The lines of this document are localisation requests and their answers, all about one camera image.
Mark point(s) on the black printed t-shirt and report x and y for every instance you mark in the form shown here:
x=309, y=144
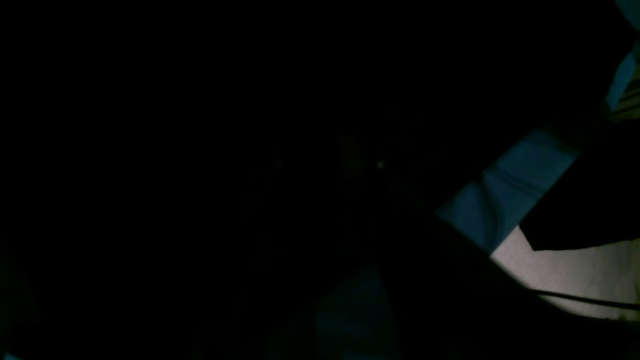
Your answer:
x=255, y=180

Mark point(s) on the teal table cloth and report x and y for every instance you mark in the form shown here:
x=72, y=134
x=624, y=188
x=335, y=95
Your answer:
x=564, y=115

